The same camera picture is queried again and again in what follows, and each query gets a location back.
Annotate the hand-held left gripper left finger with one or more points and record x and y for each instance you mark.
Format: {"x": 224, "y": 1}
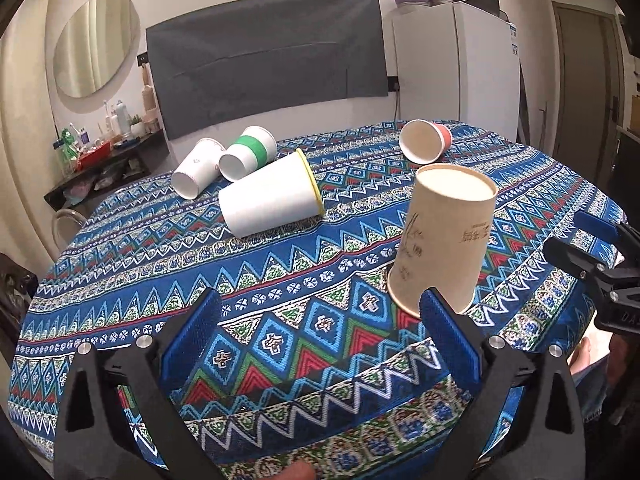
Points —
{"x": 192, "y": 340}

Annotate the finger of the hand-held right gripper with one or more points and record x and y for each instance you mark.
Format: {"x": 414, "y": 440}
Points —
{"x": 597, "y": 231}
{"x": 570, "y": 255}

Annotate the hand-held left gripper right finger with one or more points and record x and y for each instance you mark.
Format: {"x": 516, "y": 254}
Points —
{"x": 446, "y": 340}

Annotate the beige paper cup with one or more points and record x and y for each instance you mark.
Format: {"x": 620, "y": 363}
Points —
{"x": 440, "y": 240}

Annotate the white cup with yellow rim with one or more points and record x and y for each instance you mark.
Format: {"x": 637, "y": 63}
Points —
{"x": 270, "y": 201}

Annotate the white cup with pink print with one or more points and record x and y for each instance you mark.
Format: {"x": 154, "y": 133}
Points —
{"x": 197, "y": 167}

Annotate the orange paper cup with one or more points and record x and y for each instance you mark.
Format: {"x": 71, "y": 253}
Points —
{"x": 425, "y": 141}

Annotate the white cup with green band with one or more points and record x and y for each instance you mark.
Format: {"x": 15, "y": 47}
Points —
{"x": 247, "y": 154}

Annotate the person's left hand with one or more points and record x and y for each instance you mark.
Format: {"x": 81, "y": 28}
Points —
{"x": 297, "y": 472}

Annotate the person's leg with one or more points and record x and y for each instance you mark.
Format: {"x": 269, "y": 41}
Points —
{"x": 582, "y": 357}

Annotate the blue patterned tablecloth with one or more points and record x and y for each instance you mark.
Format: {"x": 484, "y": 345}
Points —
{"x": 310, "y": 310}

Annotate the brown door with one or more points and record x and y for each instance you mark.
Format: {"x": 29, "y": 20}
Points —
{"x": 587, "y": 90}

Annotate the transparent chair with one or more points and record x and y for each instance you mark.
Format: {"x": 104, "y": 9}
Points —
{"x": 65, "y": 225}

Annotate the dark bag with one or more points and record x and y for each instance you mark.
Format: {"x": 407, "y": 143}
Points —
{"x": 15, "y": 295}

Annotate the dark side shelf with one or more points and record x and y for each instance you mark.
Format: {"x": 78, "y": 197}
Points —
{"x": 130, "y": 152}

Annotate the red box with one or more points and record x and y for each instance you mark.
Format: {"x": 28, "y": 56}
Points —
{"x": 94, "y": 155}

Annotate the white refrigerator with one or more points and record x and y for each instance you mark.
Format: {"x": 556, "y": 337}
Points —
{"x": 450, "y": 70}

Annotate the small potted plant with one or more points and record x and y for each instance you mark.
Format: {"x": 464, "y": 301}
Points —
{"x": 136, "y": 127}

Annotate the white bottle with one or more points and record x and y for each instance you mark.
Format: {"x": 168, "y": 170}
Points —
{"x": 123, "y": 119}

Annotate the green bottle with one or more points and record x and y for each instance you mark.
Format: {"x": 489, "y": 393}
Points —
{"x": 67, "y": 142}

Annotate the wooden hanging brush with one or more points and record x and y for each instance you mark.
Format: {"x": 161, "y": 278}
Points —
{"x": 148, "y": 100}

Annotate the dark grey cloth cover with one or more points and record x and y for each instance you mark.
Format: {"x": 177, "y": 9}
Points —
{"x": 265, "y": 60}

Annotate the oval wall mirror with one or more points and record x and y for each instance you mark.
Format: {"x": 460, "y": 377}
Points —
{"x": 95, "y": 45}

